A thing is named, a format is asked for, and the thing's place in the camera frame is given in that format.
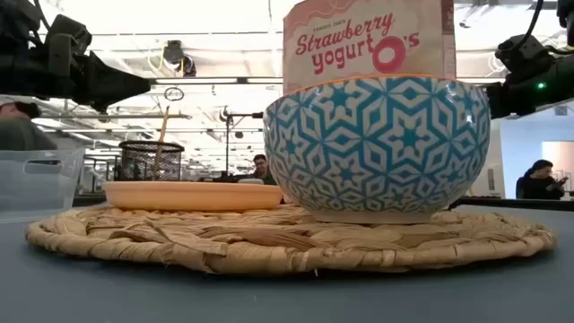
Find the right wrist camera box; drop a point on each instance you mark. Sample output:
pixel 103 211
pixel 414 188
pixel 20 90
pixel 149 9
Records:
pixel 524 56

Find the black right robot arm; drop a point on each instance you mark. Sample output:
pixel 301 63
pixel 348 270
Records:
pixel 567 18

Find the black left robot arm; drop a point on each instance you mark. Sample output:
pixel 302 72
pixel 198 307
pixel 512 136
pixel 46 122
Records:
pixel 18 27

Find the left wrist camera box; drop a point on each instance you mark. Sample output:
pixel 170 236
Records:
pixel 67 45

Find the blue patterned bowl orange inside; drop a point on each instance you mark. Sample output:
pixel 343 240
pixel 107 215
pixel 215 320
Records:
pixel 376 148

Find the black pole stand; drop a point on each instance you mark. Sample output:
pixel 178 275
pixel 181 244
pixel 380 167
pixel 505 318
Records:
pixel 227 143

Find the peach round plate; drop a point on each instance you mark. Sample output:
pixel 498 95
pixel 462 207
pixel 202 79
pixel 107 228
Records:
pixel 193 197

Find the round woven straw placemat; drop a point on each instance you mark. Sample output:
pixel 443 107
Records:
pixel 269 251

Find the long ceiling light rail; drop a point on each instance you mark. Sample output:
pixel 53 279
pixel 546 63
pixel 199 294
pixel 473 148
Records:
pixel 202 81

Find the pink strawberry yogurt cereal box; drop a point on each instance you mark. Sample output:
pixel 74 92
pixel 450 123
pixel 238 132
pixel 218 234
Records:
pixel 359 45

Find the clear plastic container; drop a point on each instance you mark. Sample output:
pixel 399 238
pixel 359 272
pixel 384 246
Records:
pixel 40 193

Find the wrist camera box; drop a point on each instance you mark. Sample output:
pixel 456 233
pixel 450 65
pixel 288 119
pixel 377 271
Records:
pixel 524 56
pixel 67 45

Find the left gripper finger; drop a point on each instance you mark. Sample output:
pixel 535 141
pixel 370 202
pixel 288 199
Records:
pixel 112 85

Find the black mesh utensil cup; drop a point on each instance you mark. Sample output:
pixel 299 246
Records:
pixel 139 161

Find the person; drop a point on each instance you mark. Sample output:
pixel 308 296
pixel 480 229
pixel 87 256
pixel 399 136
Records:
pixel 262 166
pixel 22 130
pixel 538 184

